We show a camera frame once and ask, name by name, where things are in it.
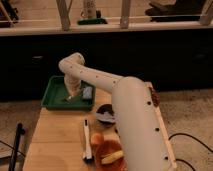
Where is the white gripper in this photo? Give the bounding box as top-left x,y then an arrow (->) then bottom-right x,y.
64,75 -> 81,100

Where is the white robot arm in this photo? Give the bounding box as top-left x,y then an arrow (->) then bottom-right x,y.
59,53 -> 174,171

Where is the green plastic tray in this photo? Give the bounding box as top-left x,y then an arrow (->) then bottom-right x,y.
41,76 -> 96,111

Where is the grey sponge block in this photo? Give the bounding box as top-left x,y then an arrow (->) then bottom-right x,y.
82,86 -> 92,100

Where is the dark brown bowl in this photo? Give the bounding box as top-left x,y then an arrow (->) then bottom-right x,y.
95,104 -> 115,124

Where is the grey cloth in bowl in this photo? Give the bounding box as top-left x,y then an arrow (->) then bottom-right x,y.
95,113 -> 115,123

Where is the orange fruit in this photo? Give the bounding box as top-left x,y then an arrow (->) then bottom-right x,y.
90,133 -> 104,146

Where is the black pole stand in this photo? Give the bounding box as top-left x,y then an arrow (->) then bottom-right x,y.
8,123 -> 25,171

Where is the white mug on green base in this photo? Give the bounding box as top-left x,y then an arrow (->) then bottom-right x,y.
77,0 -> 107,25

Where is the brown grape bunch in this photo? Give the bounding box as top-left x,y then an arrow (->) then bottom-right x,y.
150,88 -> 160,107

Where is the black cable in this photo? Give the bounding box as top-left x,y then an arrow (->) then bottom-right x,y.
168,132 -> 213,171

